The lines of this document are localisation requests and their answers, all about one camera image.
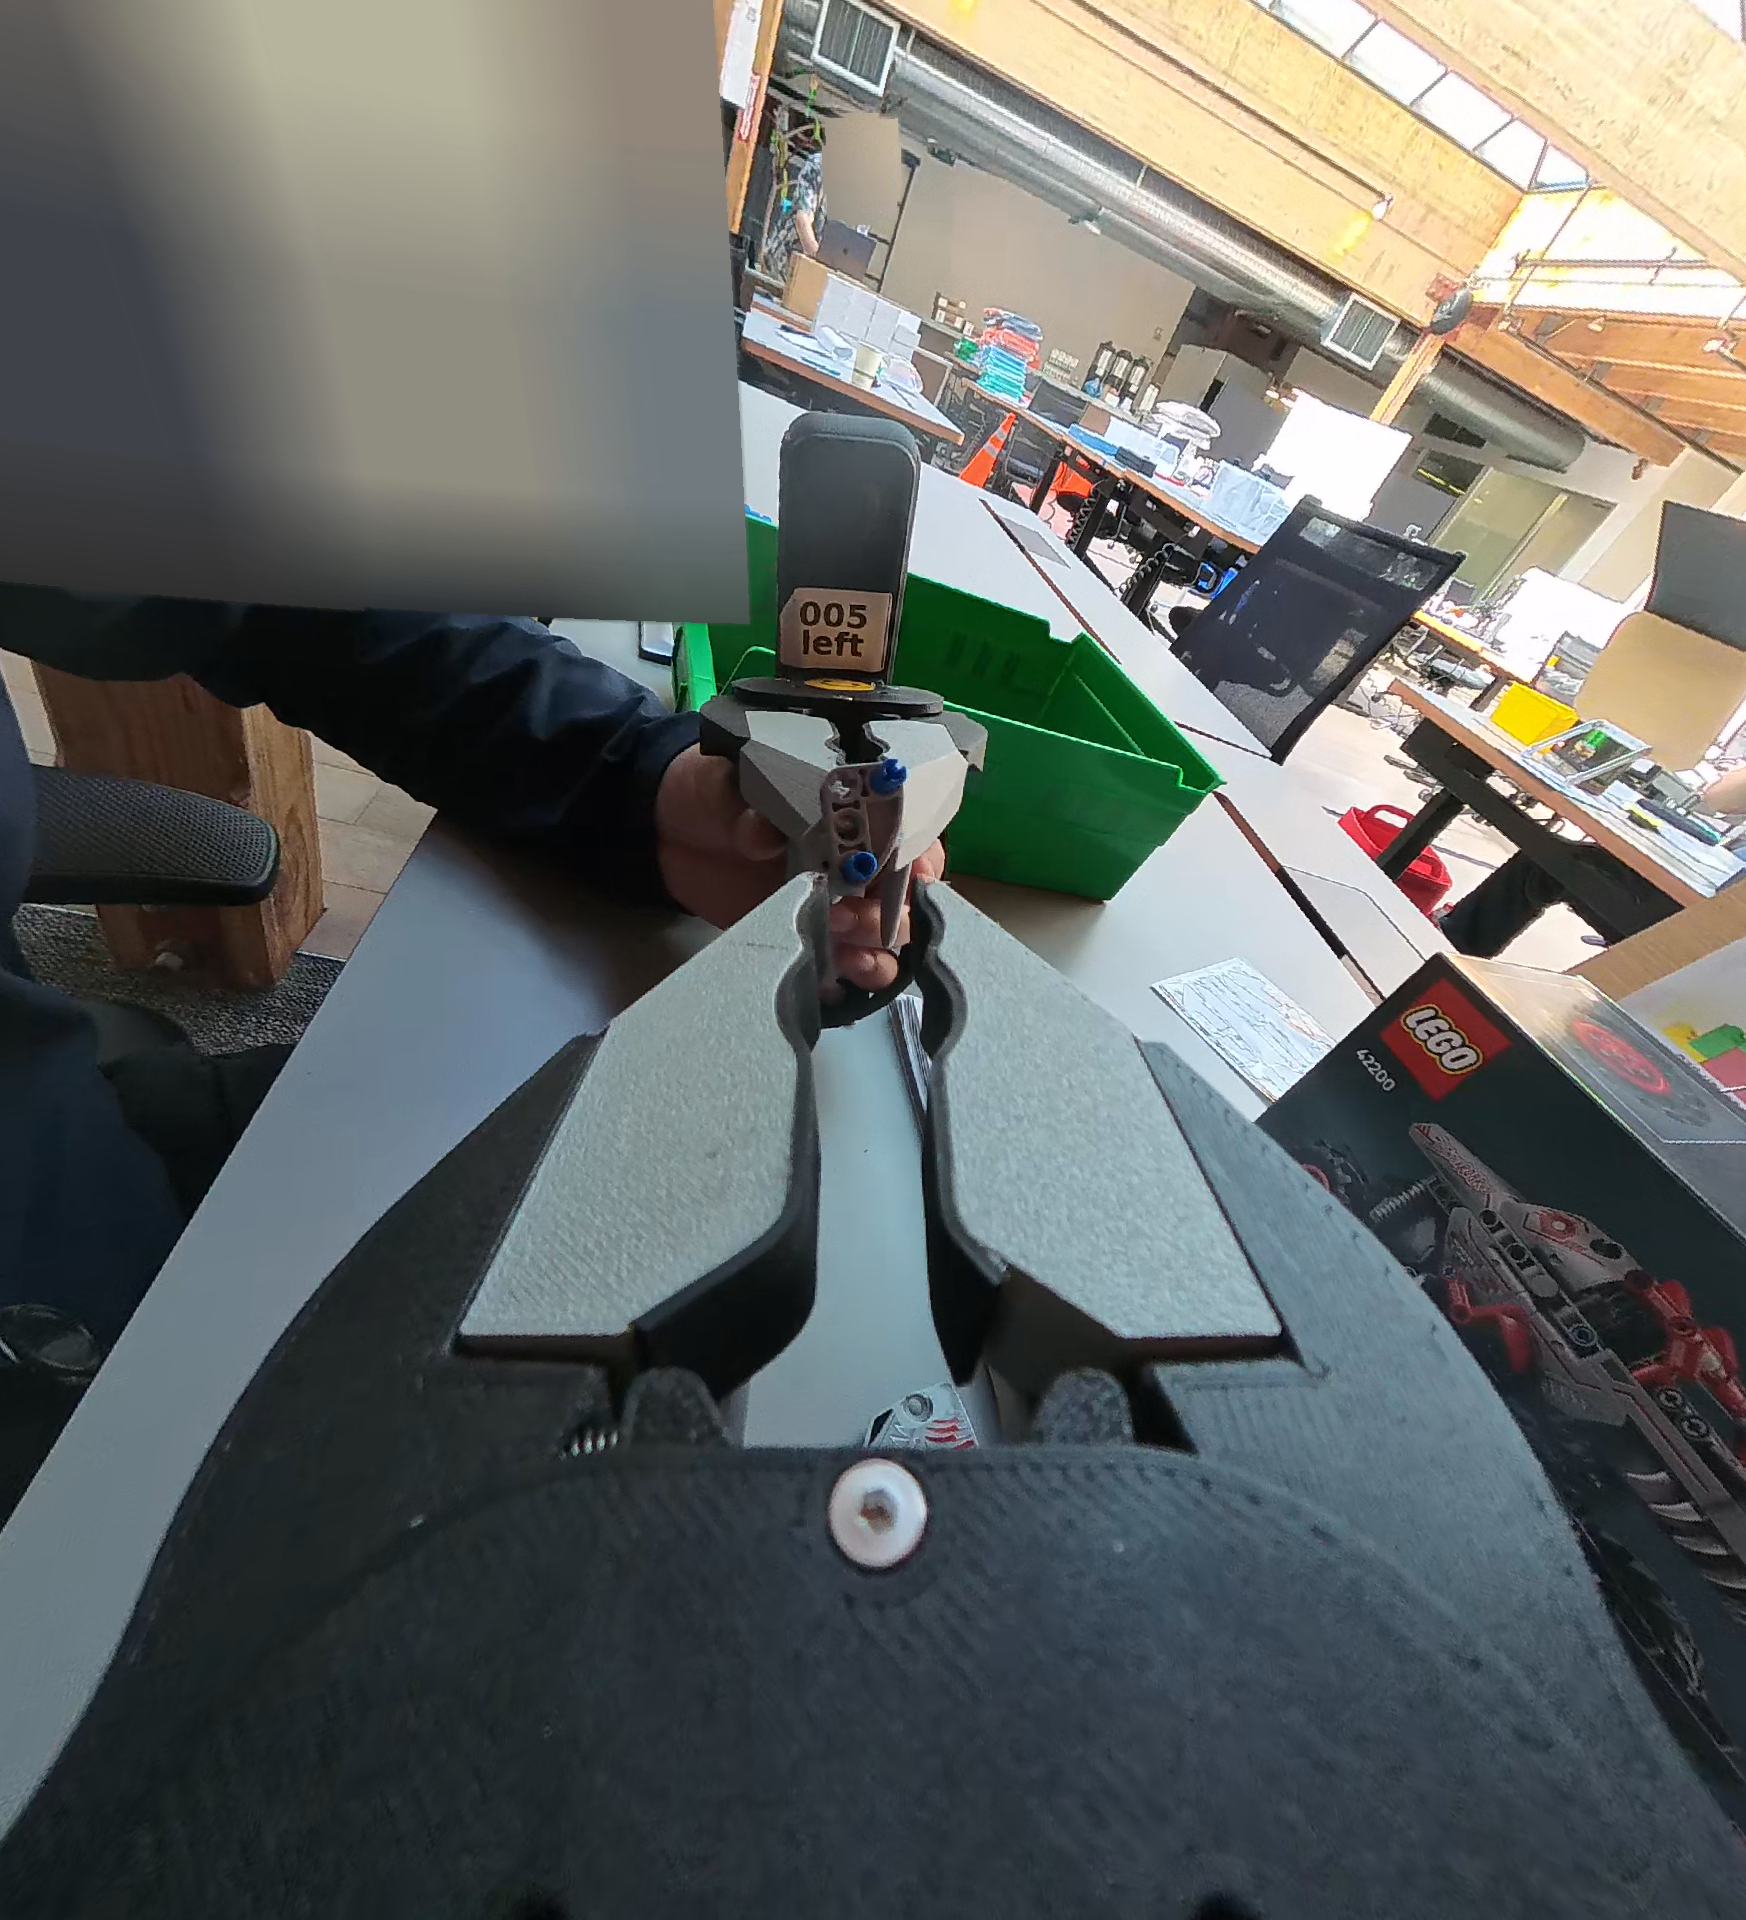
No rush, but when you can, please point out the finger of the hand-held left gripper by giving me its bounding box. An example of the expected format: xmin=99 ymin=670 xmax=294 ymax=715
xmin=730 ymin=714 xmax=836 ymax=879
xmin=872 ymin=714 xmax=991 ymax=954

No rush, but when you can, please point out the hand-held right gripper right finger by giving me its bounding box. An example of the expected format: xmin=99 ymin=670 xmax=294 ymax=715
xmin=915 ymin=883 xmax=1285 ymax=1372

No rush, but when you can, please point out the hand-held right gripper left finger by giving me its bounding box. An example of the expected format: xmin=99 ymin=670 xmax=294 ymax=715
xmin=456 ymin=874 xmax=830 ymax=1396

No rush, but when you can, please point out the grey lego beam assembly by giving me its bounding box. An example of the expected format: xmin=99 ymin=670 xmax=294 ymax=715
xmin=804 ymin=754 xmax=912 ymax=904

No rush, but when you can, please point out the person's left forearm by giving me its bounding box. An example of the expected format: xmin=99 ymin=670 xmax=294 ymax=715
xmin=0 ymin=581 xmax=679 ymax=902

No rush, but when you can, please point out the lego sticker sheet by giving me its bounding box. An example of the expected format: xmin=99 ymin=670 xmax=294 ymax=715
xmin=1153 ymin=958 xmax=1337 ymax=1108

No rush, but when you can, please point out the dark lego set box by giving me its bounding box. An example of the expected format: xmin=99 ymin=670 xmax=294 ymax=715
xmin=1251 ymin=953 xmax=1746 ymax=1787

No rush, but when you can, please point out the person's left hand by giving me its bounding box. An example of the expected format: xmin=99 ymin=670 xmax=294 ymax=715
xmin=655 ymin=742 xmax=949 ymax=998

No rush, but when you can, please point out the green plastic bin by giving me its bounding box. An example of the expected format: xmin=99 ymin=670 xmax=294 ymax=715
xmin=669 ymin=567 xmax=1228 ymax=904

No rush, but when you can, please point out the black mesh office chair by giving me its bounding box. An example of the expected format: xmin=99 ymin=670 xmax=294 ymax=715
xmin=1170 ymin=495 xmax=1467 ymax=768

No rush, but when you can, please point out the red bag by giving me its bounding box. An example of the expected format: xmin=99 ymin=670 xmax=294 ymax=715
xmin=1336 ymin=802 xmax=1454 ymax=917

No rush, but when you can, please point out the wooden work table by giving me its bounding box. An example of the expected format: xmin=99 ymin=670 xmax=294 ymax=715
xmin=1390 ymin=675 xmax=1746 ymax=961

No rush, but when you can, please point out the black office chair with armrests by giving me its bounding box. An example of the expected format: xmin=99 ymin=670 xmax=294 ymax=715
xmin=21 ymin=765 xmax=289 ymax=908

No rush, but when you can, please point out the person's dark-clothed body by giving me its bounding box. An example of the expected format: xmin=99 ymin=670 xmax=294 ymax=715
xmin=0 ymin=577 xmax=306 ymax=1652

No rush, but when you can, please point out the beige and black office chair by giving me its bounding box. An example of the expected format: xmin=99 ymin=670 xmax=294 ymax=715
xmin=1572 ymin=502 xmax=1746 ymax=774

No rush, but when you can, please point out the silver ventilation duct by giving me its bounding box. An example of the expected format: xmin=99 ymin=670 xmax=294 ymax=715
xmin=782 ymin=0 xmax=1587 ymax=470

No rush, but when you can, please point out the wooden post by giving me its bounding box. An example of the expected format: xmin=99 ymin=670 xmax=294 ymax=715
xmin=30 ymin=660 xmax=327 ymax=990

